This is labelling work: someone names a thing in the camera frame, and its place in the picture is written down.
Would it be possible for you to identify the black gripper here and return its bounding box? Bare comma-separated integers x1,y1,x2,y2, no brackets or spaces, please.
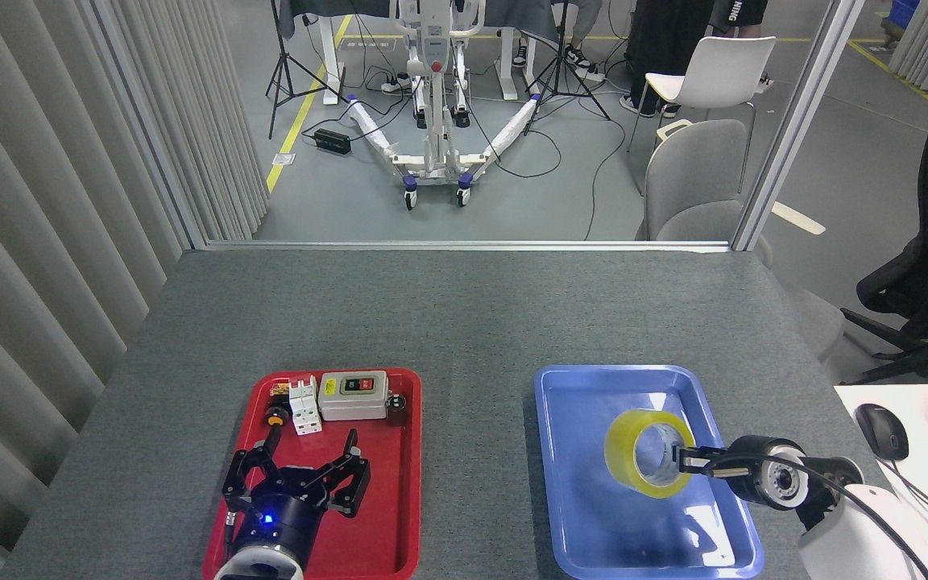
676,436,803,504
222,425,371,557

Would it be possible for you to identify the yellow tape roll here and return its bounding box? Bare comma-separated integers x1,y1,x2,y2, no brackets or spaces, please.
603,408,697,499

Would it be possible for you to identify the white circuit breaker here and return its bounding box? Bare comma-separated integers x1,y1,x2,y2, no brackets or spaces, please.
288,375,322,435

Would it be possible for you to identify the red plastic tray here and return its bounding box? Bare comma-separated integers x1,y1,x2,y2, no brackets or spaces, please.
203,367,422,580

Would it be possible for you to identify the blue plastic tray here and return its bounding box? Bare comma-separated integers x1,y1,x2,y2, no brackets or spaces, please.
534,365,764,580

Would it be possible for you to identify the black computer mouse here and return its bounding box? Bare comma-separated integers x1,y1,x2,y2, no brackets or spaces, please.
854,403,909,462

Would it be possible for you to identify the cream flat board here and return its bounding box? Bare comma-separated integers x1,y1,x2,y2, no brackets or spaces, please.
770,201,826,236

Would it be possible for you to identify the grey chair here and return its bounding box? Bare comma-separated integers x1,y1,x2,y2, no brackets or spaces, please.
636,119,775,267

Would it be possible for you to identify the white chair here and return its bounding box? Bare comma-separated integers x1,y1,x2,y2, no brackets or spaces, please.
628,36,777,194

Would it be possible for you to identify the person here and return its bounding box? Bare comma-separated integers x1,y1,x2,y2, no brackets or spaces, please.
512,0,598,77

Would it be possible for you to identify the black tripod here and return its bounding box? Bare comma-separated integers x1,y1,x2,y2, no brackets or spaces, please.
265,0,348,140
523,0,611,136

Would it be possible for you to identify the white wheeled stand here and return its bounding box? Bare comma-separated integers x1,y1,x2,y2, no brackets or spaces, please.
347,0,541,212

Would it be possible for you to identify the blue bin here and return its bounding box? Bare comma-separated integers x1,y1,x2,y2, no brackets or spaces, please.
887,0,920,33

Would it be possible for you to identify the grey push button switch box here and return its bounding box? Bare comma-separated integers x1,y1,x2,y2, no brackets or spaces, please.
317,371,389,421

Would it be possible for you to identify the silver frame rail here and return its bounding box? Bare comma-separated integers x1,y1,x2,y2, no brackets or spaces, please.
205,240,731,254

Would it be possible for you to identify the black floor cable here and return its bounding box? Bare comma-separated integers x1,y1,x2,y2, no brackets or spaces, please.
464,113,628,241

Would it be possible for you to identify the silver frame post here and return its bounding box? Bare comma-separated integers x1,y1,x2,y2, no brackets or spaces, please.
731,0,868,252

